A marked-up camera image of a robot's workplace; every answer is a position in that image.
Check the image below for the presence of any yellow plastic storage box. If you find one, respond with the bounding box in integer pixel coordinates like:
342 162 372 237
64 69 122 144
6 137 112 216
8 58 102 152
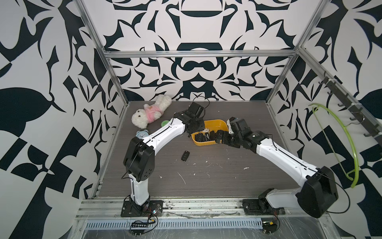
192 119 228 146

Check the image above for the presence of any black flip key slanted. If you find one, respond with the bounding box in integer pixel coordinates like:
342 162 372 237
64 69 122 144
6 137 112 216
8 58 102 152
181 150 190 162

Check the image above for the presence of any black car key top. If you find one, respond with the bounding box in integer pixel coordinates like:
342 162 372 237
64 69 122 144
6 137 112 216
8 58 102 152
195 133 207 142

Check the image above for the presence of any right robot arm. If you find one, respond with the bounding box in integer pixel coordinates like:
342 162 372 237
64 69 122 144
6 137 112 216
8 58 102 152
214 117 339 218

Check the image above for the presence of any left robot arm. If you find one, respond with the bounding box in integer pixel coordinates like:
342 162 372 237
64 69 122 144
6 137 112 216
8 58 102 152
123 102 206 206

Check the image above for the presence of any white plush dog pink shirt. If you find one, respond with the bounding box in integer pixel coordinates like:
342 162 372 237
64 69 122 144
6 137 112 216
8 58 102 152
131 95 172 129

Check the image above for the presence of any light blue alarm clock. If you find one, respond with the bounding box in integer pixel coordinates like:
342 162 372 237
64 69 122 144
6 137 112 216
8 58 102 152
136 129 149 139

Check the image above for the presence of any green plastic clothes hanger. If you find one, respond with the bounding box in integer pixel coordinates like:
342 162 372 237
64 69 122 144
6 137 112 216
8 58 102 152
308 103 360 189

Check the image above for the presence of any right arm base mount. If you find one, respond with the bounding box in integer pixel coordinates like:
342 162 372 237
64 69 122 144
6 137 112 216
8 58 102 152
242 199 286 215

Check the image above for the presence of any aluminium frame back bar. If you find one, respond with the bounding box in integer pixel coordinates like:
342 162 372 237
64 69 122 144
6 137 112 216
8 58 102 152
103 50 295 58

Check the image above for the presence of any white slotted cable duct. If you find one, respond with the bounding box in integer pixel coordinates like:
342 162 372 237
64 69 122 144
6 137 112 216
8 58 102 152
85 218 263 230

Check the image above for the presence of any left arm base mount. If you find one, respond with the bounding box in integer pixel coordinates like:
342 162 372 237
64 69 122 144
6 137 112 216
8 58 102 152
120 200 164 218

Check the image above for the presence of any black wall hook rack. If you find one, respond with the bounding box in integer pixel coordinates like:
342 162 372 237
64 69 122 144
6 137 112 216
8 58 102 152
319 71 382 144

